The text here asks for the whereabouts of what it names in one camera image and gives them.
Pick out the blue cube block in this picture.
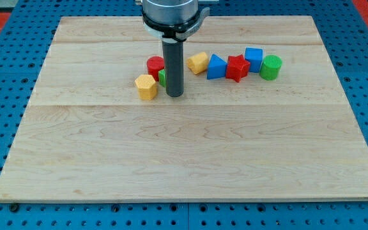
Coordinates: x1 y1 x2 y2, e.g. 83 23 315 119
245 47 263 73

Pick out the red cylinder block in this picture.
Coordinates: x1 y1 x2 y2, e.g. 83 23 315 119
146 56 164 82

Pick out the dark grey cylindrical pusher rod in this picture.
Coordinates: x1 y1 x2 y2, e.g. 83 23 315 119
162 42 184 97

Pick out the green cylinder block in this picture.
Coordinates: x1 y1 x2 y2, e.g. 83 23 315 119
259 55 282 81

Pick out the green star block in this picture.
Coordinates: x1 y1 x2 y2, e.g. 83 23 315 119
158 69 166 88

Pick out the red star block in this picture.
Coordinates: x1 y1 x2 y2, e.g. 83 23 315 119
225 54 250 82

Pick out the light wooden board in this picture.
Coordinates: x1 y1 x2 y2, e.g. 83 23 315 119
0 16 368 203

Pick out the yellow hexagon block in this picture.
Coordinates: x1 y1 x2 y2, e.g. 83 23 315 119
135 75 158 100

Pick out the blue triangle block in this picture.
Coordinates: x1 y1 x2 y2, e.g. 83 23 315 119
206 54 227 80

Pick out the black and white mount clamp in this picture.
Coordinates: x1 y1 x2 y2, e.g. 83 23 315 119
142 7 210 43

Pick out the yellow pentagon block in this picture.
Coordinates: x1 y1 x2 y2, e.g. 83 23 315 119
186 52 209 75

